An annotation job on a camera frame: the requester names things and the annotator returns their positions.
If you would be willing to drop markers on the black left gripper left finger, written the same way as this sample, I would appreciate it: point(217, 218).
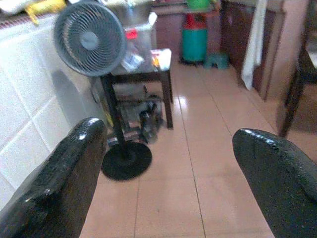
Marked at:
point(54, 186)

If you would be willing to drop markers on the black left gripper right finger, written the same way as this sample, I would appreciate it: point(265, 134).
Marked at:
point(280, 186)

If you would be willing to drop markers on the dark wooden chair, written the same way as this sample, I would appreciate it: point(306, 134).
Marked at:
point(294, 99)

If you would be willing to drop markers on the clutter under side table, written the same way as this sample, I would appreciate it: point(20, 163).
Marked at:
point(148, 116)

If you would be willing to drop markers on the white hanging cloth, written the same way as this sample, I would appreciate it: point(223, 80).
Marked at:
point(255, 49)

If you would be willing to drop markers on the small green stool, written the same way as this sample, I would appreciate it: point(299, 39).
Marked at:
point(215, 60)

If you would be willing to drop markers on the dark wooden side table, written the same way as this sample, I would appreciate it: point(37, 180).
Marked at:
point(167, 99)

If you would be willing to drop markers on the brown wooden cabinet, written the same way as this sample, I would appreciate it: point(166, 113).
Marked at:
point(235, 37)

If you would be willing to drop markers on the clear plastic bag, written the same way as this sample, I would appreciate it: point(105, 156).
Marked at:
point(138, 49)

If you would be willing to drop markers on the teal and red gas cylinder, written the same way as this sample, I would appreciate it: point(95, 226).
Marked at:
point(194, 44)

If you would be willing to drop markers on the white cardboard box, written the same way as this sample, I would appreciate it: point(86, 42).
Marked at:
point(164, 59)

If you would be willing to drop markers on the yellow plastic item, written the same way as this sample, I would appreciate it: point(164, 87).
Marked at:
point(47, 6)

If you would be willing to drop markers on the green plastic basin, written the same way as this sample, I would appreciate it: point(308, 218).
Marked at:
point(198, 3)

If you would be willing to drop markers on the grey pedestal fan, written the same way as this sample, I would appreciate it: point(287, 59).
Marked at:
point(89, 39)

